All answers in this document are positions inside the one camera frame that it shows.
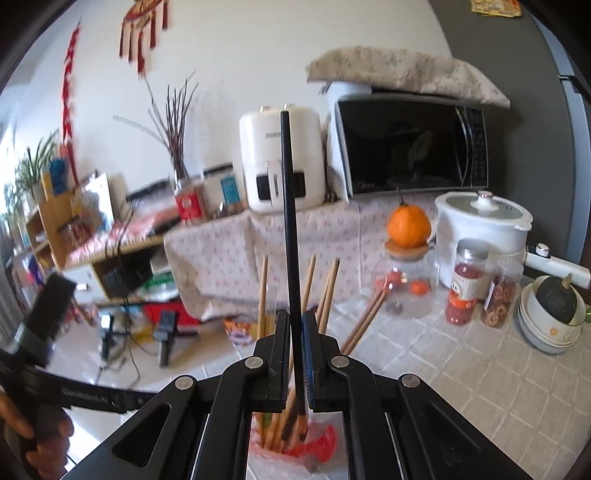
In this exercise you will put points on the green packet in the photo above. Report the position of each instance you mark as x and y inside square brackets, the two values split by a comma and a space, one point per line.
[157, 281]

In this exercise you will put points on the red hanging ornament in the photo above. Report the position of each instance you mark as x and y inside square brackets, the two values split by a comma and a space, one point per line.
[143, 32]

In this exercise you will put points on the red label jar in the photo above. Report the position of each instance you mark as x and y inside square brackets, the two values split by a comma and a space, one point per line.
[189, 203]

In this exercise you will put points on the white air fryer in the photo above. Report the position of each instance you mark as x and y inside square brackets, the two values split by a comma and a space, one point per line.
[277, 152]

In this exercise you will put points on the person's left hand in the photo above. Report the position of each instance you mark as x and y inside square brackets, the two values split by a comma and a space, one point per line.
[48, 447]

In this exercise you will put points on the red box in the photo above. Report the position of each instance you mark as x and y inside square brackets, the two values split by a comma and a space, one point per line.
[171, 314]

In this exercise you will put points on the grey refrigerator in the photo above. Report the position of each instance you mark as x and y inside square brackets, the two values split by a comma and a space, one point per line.
[568, 138]

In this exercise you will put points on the wooden shelf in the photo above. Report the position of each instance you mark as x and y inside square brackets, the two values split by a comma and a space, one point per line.
[51, 230]

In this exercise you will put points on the blue label jar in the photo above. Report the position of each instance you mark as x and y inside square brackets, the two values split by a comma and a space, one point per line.
[226, 189]

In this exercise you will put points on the dried twigs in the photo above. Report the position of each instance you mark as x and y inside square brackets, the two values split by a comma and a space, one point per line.
[178, 124]

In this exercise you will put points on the green potted plant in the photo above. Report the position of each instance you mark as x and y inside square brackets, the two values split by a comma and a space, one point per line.
[32, 170]

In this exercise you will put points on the floral cloth cover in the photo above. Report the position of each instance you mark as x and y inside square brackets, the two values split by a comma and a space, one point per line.
[406, 69]

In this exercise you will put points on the black microwave oven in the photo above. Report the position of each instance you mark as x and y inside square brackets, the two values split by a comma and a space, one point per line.
[411, 147]

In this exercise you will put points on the floral tablecloth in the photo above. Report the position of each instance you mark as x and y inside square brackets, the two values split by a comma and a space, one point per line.
[221, 258]

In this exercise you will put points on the white rice cooker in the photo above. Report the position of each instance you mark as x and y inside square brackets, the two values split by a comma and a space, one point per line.
[485, 230]

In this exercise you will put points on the red snack plastic jar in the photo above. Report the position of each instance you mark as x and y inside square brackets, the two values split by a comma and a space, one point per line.
[464, 290]

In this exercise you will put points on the colourful snack packet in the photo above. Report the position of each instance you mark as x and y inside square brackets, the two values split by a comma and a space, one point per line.
[240, 332]

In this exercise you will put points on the pink utensil holder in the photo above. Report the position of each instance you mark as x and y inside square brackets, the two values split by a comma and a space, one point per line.
[323, 466]

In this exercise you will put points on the orange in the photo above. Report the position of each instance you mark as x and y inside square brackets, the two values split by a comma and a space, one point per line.
[408, 226]

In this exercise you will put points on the red plastic utensil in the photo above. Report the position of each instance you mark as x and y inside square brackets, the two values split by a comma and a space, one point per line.
[321, 445]

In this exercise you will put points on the stack of white bowls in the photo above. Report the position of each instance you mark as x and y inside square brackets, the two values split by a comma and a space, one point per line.
[545, 332]

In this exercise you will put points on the grey patterned table cloth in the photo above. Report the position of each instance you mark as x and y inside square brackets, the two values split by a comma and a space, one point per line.
[461, 383]

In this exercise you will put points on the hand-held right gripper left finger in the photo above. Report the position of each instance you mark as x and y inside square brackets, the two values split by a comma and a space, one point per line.
[284, 341]

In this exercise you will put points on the red hanging banner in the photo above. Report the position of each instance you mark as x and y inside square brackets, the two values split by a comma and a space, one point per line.
[69, 101]

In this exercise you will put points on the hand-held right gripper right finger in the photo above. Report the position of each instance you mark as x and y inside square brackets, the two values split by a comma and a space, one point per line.
[308, 350]

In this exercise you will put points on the green pumpkin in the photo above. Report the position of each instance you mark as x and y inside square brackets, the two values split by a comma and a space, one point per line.
[558, 300]

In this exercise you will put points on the small red fruit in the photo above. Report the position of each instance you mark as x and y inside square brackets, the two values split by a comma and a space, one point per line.
[393, 279]
[418, 289]

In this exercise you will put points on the glass jar with cork lid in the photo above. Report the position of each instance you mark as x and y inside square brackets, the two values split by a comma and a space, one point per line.
[411, 277]

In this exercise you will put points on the black chopstick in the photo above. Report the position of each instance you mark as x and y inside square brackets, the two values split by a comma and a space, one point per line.
[288, 230]

